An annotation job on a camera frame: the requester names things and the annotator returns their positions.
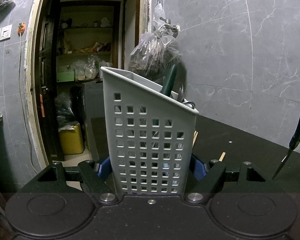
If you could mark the white perforated utensil basket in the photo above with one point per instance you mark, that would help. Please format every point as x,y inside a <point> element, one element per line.
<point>150,135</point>

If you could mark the green box on shelf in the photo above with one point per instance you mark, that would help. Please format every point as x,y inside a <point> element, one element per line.
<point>65,76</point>

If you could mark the long wooden chopstick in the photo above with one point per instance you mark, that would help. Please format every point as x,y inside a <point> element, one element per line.
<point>222,156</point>

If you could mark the wall tap fixture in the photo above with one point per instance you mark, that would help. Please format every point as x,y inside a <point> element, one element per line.
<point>174,29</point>

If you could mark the white wall switch plate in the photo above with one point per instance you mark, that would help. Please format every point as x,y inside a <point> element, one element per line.
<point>5,32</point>

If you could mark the metal fork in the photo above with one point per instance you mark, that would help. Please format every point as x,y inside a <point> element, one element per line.
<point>180,97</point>

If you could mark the hanging plastic bag dark contents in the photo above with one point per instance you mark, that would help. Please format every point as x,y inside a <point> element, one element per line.
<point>154,55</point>

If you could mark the green handled knife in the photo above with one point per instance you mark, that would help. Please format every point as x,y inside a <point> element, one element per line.
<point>169,81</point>

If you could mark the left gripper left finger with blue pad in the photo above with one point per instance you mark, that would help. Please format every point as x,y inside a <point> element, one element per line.
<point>94,175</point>

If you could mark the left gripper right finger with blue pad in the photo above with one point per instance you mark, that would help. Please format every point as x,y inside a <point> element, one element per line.
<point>204,180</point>

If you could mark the orange wall hook ornament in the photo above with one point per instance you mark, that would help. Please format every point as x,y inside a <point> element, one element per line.
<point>21,28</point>

